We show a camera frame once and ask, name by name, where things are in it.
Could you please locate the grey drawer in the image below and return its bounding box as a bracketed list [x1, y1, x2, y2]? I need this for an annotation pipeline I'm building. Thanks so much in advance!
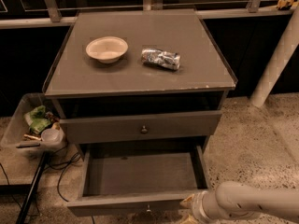
[60, 110, 221, 144]
[67, 147, 211, 217]

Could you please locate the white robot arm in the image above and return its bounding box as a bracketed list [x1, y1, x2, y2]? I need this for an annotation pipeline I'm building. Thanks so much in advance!
[180, 181, 299, 224]

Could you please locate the grey wooden drawer cabinet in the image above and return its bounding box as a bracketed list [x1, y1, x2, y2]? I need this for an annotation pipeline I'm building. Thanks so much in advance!
[42, 9, 238, 154]

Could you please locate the crumpled silver foil bag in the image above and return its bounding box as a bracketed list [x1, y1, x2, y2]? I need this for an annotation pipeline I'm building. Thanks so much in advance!
[141, 48, 180, 71]

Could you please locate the clear plastic cup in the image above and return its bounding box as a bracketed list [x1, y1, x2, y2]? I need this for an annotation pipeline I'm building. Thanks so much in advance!
[41, 129, 60, 142]

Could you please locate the black metal pole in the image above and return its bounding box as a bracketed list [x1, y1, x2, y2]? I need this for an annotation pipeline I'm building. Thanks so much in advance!
[16, 152, 50, 224]

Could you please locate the green snack bag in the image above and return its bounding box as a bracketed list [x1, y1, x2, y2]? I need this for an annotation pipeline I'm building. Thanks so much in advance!
[23, 105, 51, 134]

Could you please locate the clear plastic storage bin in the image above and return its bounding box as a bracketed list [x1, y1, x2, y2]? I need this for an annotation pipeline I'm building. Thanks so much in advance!
[1, 93, 66, 157]

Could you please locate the white paper bowl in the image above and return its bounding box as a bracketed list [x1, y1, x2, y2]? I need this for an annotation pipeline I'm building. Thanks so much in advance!
[85, 36, 128, 63]

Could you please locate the white round pillar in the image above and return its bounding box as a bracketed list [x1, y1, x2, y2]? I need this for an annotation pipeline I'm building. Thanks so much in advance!
[250, 7, 299, 107]

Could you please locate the metal window railing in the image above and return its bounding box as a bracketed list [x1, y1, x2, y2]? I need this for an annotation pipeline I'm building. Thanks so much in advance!
[0, 0, 297, 29]

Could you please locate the yellow object on ledge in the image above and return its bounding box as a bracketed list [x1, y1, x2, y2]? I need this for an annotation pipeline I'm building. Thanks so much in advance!
[277, 0, 298, 10]

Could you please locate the black floor cable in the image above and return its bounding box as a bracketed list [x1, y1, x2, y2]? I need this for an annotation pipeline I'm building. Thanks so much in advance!
[0, 142, 96, 224]

